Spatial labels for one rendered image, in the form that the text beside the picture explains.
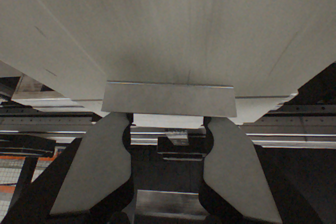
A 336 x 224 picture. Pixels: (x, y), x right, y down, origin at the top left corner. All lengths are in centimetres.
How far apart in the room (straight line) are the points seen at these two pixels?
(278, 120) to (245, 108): 36
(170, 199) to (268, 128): 35
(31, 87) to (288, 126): 55
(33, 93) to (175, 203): 25
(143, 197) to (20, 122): 57
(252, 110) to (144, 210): 16
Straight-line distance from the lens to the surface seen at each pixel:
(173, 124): 22
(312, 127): 55
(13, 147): 64
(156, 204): 23
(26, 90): 33
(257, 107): 17
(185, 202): 23
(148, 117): 19
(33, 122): 69
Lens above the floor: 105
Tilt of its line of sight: 22 degrees down
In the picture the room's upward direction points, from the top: 178 degrees counter-clockwise
